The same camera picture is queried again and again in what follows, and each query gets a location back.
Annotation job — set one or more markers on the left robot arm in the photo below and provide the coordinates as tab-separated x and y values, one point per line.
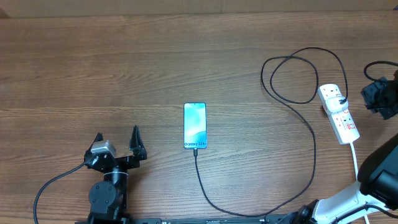
108	198

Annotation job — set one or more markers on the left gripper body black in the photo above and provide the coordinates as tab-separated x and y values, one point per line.
125	162

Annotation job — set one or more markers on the white USB charger plug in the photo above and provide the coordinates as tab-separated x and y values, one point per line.
336	104

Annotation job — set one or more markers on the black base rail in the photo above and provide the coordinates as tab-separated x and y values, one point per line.
270	219

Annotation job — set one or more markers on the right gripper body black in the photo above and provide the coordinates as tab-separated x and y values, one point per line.
382	95

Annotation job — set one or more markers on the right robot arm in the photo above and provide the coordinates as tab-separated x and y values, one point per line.
375	188

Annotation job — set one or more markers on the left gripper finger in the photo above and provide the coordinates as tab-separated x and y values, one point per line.
136	145
98	138

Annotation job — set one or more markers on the white power strip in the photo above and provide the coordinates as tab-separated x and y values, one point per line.
342	122

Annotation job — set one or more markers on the Samsung Galaxy smartphone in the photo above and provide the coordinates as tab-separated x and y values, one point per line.
194	126

